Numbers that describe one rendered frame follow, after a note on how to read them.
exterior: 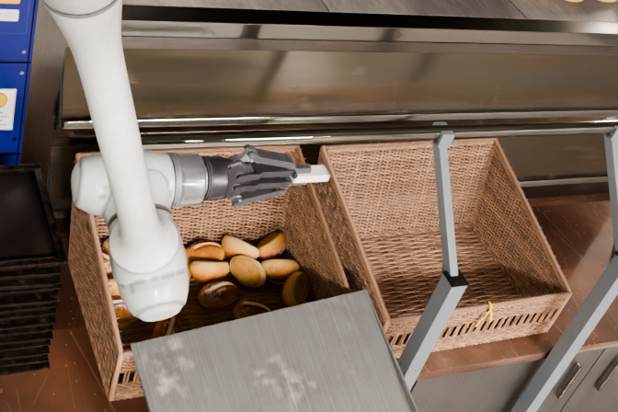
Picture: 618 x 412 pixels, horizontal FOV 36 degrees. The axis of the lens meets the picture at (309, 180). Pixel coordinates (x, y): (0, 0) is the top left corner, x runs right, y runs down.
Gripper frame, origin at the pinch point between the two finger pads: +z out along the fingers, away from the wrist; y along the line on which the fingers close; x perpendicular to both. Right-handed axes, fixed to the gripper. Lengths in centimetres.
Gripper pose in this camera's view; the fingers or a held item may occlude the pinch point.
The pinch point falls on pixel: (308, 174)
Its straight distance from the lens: 168.9
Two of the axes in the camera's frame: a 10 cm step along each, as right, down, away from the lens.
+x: 3.6, 6.6, -6.5
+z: 8.9, -0.4, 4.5
